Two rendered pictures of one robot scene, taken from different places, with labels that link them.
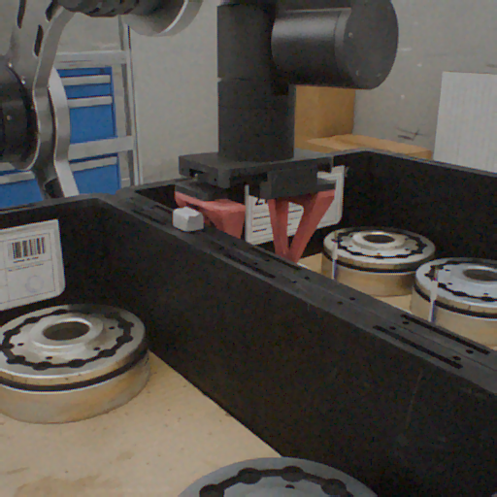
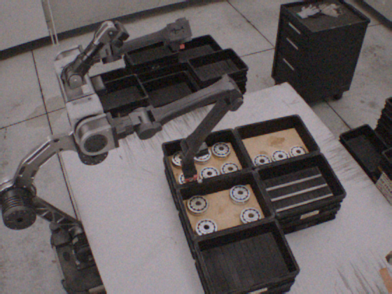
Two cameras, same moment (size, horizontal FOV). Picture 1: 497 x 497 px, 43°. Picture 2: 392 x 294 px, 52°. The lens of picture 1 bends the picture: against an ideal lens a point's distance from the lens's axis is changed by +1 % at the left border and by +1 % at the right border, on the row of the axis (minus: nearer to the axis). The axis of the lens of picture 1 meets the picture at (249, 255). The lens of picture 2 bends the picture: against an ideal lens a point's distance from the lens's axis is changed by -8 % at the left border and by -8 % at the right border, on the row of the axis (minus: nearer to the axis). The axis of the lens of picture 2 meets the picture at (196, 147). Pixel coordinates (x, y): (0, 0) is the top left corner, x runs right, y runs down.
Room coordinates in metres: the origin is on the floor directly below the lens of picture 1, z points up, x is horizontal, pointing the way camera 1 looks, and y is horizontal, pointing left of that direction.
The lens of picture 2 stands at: (-0.04, 1.23, 2.61)
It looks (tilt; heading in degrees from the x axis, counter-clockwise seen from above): 48 degrees down; 291
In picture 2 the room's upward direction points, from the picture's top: straight up
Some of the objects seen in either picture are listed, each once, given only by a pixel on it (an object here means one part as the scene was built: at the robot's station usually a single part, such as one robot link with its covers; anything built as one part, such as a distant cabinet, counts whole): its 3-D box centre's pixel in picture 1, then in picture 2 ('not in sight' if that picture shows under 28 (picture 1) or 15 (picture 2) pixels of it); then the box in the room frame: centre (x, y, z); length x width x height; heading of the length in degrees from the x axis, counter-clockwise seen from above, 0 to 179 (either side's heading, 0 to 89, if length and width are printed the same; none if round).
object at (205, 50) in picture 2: not in sight; (195, 63); (1.03, -1.57, 0.31); 0.40 x 0.30 x 0.34; 45
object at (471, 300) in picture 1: (480, 282); (201, 154); (0.47, -0.19, 0.86); 0.10 x 0.10 x 0.01
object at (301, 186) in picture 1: (274, 219); not in sight; (0.48, -0.02, 0.91); 0.07 x 0.07 x 0.09; 36
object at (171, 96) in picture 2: not in sight; (169, 104); (1.04, -1.01, 0.31); 0.40 x 0.30 x 0.34; 45
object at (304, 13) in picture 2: not in sight; (308, 11); (0.18, -1.90, 0.88); 0.25 x 0.19 x 0.03; 45
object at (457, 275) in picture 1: (481, 277); not in sight; (0.47, -0.19, 0.86); 0.05 x 0.05 x 0.01
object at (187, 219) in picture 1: (187, 218); not in sight; (0.39, 0.04, 0.94); 0.02 x 0.01 x 0.01; 37
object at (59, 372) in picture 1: (68, 340); (197, 204); (0.37, 0.12, 0.86); 0.10 x 0.10 x 0.01
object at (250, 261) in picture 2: not in sight; (245, 262); (0.06, 0.35, 0.87); 0.40 x 0.30 x 0.11; 37
